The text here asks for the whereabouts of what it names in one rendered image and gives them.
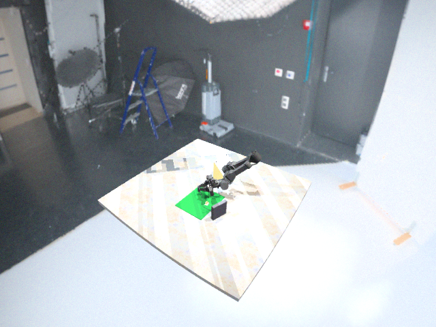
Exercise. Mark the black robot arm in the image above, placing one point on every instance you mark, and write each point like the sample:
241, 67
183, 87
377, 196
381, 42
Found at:
234, 168

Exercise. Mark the green circuit board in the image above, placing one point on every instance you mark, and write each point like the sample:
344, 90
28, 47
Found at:
192, 203

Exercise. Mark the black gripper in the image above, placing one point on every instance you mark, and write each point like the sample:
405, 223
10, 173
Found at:
207, 183

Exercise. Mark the black cooling fan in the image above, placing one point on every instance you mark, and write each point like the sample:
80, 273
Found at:
219, 209

